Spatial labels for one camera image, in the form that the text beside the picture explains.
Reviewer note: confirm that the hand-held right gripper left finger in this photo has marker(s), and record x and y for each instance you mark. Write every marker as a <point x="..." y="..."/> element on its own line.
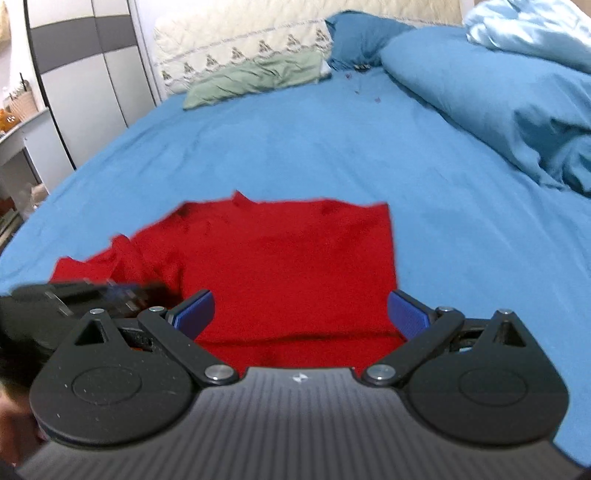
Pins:
<point x="196" y="314"/>

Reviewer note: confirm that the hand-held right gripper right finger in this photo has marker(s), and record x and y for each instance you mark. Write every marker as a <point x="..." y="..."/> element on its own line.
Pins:
<point x="406" y="316"/>

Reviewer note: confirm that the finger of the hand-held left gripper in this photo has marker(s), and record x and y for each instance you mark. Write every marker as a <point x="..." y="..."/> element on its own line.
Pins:
<point x="123" y="293"/>

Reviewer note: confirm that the red garment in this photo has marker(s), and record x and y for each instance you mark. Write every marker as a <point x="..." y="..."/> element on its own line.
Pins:
<point x="286" y="258"/>

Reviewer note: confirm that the person's left forearm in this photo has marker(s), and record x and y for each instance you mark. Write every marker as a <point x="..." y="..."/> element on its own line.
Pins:
<point x="16" y="429"/>

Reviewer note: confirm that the white side table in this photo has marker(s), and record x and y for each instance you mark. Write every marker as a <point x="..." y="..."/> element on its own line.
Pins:
<point x="16" y="147"/>

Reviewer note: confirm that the bed with blue sheet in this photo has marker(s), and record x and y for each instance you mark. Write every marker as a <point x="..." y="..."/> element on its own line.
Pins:
<point x="300" y="147"/>

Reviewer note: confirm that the white and grey wardrobe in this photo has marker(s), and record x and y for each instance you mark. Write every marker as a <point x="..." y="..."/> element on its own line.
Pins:
<point x="83" y="92"/>

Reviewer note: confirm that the wicker basket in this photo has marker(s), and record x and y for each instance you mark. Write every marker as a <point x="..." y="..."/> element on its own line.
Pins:
<point x="22" y="104"/>

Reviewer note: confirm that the blue duvet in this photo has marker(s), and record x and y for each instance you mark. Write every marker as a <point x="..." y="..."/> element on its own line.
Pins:
<point x="485" y="87"/>

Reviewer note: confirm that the green pillow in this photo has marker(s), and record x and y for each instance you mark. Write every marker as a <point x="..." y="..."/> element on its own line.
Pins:
<point x="249" y="76"/>

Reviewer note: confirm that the cream patterned pillow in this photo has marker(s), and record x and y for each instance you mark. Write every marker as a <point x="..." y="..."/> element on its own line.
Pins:
<point x="231" y="37"/>

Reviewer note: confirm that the dark blue pillow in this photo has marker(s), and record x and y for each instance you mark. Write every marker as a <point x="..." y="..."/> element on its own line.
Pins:
<point x="360" y="41"/>

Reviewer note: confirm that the beige headboard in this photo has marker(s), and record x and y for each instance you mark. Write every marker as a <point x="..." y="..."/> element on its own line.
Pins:
<point x="406" y="11"/>

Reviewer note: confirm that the light blue blanket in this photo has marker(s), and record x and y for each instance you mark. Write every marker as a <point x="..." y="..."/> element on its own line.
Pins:
<point x="517" y="23"/>

